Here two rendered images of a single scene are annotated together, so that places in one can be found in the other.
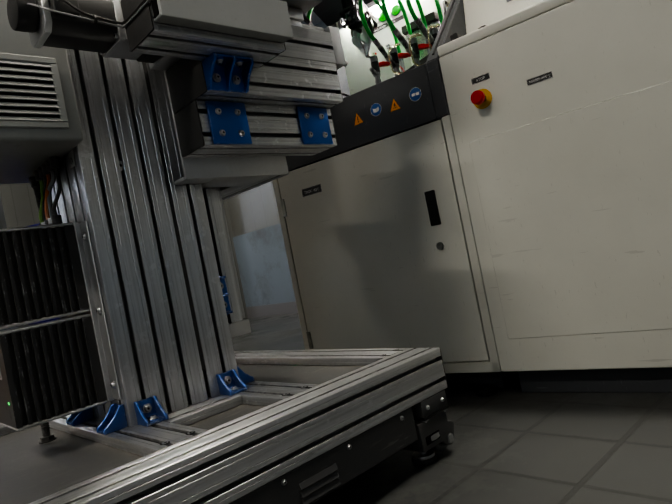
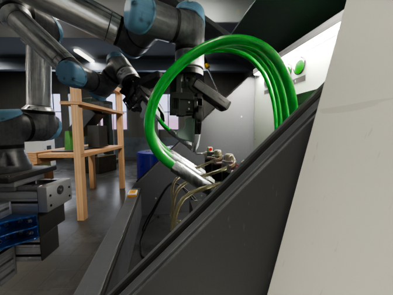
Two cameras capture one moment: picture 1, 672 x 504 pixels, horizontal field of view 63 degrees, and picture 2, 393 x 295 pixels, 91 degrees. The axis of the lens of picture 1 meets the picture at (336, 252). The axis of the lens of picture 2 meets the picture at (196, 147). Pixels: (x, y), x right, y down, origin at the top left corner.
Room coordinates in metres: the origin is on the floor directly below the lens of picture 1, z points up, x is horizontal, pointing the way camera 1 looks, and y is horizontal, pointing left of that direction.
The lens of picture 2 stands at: (1.51, -0.59, 1.19)
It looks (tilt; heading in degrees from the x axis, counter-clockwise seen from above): 5 degrees down; 42
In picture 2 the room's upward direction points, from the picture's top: straight up
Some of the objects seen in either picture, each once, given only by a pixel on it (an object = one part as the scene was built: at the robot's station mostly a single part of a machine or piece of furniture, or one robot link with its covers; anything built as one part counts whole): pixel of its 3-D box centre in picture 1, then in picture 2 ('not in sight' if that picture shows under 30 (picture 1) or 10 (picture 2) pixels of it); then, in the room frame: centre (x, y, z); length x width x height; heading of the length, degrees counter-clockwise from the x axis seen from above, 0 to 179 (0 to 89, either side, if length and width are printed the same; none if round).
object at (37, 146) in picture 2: not in sight; (37, 146); (2.61, 7.04, 0.69); 0.75 x 0.61 x 1.39; 131
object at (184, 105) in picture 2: (354, 10); (186, 94); (1.87, -0.22, 1.28); 0.09 x 0.08 x 0.12; 142
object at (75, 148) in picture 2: not in sight; (68, 141); (2.45, 3.11, 1.00); 1.55 x 1.38 x 2.00; 46
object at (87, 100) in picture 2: not in sight; (99, 125); (3.75, 5.18, 1.32); 0.85 x 0.69 x 2.64; 41
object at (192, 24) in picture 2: not in sight; (188, 30); (1.88, -0.23, 1.44); 0.09 x 0.08 x 0.11; 166
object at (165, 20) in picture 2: not in sight; (149, 22); (1.78, -0.19, 1.44); 0.11 x 0.11 x 0.08; 76
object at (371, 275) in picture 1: (370, 257); not in sight; (1.72, -0.10, 0.44); 0.65 x 0.02 x 0.68; 52
